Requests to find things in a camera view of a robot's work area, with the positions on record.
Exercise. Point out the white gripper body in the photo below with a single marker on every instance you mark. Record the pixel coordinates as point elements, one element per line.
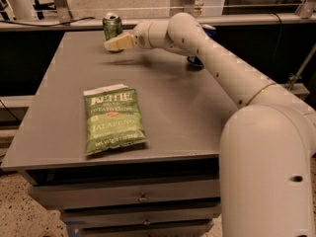
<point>141,34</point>

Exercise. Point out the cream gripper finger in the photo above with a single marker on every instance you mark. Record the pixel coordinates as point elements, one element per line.
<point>120,42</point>

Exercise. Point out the green soda can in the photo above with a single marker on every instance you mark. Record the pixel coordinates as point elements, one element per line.
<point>112,25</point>

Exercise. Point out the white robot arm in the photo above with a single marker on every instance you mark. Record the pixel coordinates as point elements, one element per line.
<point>265,147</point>

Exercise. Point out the green jalapeno chips bag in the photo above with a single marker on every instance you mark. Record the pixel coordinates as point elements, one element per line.
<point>113,118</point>

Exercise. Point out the grey drawer cabinet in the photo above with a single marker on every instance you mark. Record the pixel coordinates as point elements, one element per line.
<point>168,185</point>

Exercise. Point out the white pipe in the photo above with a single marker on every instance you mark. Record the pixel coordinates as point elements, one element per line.
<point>23,9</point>

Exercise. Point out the grey metal railing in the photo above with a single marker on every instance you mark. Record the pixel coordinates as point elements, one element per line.
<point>83,15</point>

